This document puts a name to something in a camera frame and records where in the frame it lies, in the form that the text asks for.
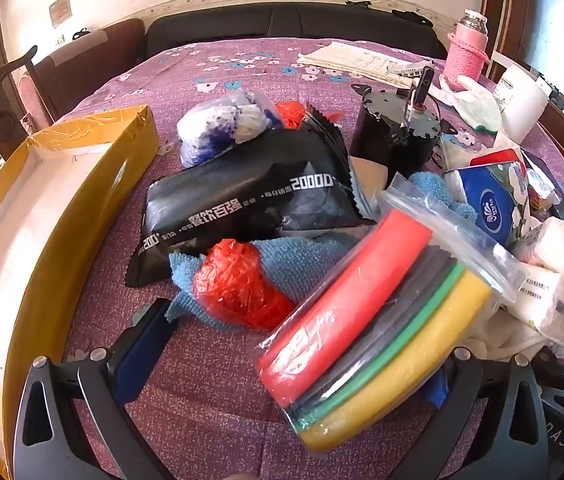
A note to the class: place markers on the black cylindrical device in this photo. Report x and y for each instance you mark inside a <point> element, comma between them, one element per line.
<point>397,132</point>

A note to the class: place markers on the pink knit-sleeved bottle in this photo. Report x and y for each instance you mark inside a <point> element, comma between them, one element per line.
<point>464,55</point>

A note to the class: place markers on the black sofa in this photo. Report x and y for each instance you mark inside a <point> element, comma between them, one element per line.
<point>287,27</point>

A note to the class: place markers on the clear bag of coloured sponges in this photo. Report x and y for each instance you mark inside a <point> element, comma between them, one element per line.
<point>362,310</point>

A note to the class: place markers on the red crumpled plastic bag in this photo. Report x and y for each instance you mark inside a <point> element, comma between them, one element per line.
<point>232,285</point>
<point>292,114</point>

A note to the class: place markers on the white labelled tissue pack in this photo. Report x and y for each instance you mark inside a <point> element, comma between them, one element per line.
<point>547,307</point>

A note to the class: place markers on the blue tissue pack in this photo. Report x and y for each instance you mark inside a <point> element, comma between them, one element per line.
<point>487,200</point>

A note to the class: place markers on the yellow cardboard box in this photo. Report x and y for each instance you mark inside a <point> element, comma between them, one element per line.
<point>36,260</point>

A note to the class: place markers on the stack of printed papers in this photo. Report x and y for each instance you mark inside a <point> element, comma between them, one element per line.
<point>357,60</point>

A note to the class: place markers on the purple floral tablecloth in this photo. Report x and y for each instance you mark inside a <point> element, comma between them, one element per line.
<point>262,75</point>

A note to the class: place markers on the white knit glove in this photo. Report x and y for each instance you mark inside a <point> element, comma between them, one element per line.
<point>477,105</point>

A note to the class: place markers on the white soft tissue packet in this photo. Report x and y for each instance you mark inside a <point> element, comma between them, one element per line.
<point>562,250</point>

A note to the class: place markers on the black printed package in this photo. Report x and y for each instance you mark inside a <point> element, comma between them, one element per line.
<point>252,200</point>

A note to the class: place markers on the blue white plastic bag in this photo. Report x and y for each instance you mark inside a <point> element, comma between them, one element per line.
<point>221,127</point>

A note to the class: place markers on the small wall plaque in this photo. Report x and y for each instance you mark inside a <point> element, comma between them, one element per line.
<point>59,11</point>

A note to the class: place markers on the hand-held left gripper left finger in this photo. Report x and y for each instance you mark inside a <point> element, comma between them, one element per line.
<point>147,342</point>

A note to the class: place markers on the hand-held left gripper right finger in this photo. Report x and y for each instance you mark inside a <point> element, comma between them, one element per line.
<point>522,385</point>

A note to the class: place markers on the white plastic container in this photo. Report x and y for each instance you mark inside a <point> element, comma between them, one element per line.
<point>522,105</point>

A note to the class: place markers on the dark printed packet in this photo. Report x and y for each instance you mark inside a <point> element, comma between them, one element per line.
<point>544,192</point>

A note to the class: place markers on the beige paper piece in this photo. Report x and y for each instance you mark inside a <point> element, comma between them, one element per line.
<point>369,180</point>

